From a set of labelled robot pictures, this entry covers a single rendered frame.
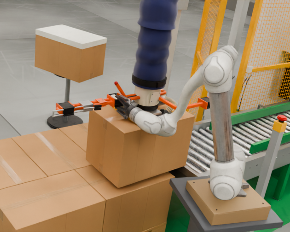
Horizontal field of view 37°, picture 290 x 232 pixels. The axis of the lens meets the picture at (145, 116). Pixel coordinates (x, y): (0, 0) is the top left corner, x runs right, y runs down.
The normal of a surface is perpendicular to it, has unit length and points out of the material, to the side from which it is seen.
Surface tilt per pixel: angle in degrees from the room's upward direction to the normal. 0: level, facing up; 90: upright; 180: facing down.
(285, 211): 0
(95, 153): 91
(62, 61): 90
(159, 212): 90
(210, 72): 83
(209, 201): 5
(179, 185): 0
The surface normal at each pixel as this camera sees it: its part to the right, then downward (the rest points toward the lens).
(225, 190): -0.28, 0.44
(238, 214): 0.31, 0.43
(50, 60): -0.51, 0.29
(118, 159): -0.78, 0.18
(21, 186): 0.14, -0.90
